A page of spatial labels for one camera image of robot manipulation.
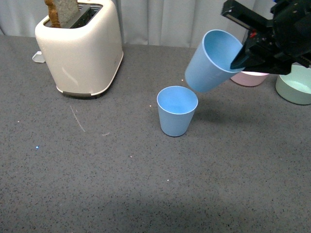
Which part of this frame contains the cream white toaster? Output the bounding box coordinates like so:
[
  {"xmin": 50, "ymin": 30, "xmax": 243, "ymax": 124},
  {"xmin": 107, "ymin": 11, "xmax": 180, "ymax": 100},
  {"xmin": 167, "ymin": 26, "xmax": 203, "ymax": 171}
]
[{"xmin": 35, "ymin": 0, "xmax": 123, "ymax": 97}]

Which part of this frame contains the grey curtain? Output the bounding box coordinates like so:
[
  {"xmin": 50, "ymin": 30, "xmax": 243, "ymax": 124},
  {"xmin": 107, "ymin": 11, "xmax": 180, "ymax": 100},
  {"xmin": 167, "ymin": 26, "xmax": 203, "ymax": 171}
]
[{"xmin": 0, "ymin": 0, "xmax": 311, "ymax": 57}]

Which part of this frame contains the blue plastic cup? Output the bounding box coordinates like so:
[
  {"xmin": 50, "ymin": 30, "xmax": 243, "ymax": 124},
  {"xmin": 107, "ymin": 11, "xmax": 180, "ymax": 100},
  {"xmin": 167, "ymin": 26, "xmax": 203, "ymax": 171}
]
[
  {"xmin": 156, "ymin": 86, "xmax": 198, "ymax": 137},
  {"xmin": 185, "ymin": 30, "xmax": 243, "ymax": 92}
]

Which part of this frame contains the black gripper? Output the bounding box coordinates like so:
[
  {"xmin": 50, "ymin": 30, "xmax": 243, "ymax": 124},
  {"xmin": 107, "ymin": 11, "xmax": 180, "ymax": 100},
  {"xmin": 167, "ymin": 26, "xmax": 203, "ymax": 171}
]
[{"xmin": 221, "ymin": 0, "xmax": 311, "ymax": 75}]

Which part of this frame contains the green plastic bowl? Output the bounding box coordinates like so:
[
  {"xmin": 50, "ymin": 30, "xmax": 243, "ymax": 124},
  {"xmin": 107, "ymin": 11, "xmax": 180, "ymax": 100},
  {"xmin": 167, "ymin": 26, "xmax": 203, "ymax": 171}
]
[{"xmin": 275, "ymin": 65, "xmax": 311, "ymax": 105}]

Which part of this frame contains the pink plastic bowl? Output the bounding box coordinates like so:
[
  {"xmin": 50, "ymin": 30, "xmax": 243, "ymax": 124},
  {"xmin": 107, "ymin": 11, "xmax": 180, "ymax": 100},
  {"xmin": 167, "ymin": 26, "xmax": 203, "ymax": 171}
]
[{"xmin": 230, "ymin": 71, "xmax": 269, "ymax": 87}]

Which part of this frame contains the white toaster lever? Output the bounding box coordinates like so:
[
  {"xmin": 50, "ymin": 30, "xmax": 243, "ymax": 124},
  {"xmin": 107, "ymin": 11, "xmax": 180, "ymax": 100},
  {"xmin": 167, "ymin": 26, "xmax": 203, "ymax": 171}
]
[{"xmin": 32, "ymin": 51, "xmax": 46, "ymax": 63}]

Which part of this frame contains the brown bread slice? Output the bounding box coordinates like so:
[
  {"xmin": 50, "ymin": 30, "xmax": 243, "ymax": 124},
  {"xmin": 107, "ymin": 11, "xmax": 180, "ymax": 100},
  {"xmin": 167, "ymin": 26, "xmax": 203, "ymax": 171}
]
[{"xmin": 44, "ymin": 0, "xmax": 79, "ymax": 28}]

